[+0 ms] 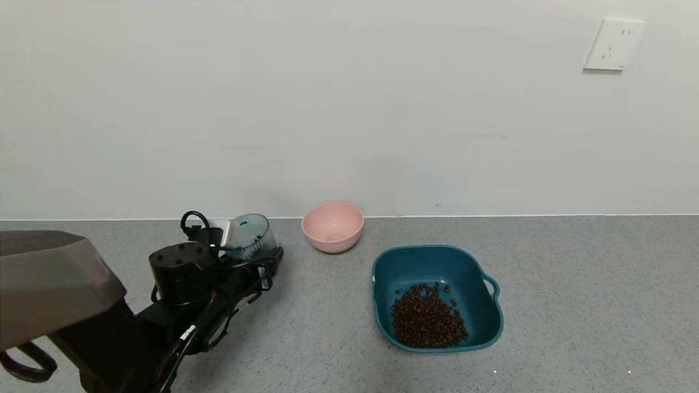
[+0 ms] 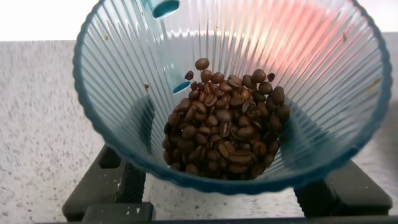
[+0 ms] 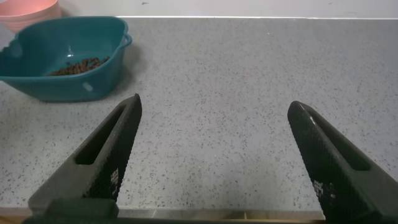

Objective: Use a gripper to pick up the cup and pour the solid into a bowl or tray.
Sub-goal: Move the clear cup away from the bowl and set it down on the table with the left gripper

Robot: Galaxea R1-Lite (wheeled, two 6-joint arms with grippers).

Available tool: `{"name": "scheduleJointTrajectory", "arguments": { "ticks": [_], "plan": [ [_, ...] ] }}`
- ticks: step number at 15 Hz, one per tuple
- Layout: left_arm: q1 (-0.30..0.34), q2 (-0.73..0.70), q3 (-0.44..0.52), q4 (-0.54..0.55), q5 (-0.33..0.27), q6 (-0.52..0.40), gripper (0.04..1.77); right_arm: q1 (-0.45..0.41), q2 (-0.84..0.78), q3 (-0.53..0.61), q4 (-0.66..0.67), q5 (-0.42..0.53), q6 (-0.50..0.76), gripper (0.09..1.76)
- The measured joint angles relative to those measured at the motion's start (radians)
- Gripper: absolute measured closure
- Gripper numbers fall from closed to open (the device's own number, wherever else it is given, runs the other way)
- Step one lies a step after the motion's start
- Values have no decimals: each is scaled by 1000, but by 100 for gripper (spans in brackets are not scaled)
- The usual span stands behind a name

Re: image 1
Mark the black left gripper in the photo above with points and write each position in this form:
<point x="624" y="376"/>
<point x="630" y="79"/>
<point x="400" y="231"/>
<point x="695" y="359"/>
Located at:
<point x="271" y="262"/>

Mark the ribbed translucent teal cup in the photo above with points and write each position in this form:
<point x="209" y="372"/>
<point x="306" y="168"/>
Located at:
<point x="252" y="234"/>

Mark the brown coffee beans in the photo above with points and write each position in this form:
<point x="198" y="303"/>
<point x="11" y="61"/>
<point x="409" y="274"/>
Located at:
<point x="428" y="322"/>

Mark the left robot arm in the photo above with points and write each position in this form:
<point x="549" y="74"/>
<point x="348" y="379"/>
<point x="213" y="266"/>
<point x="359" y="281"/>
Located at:
<point x="54" y="284"/>

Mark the pink ribbed bowl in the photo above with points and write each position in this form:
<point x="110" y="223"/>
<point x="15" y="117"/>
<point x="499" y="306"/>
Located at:
<point x="333" y="226"/>

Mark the teal plastic basin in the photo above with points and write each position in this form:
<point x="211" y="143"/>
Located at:
<point x="475" y="327"/>

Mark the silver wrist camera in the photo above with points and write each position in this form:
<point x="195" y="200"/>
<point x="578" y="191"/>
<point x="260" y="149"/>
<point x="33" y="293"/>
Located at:
<point x="226" y="232"/>

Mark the white wall socket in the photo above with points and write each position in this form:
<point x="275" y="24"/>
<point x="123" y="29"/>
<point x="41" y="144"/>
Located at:
<point x="614" y="45"/>

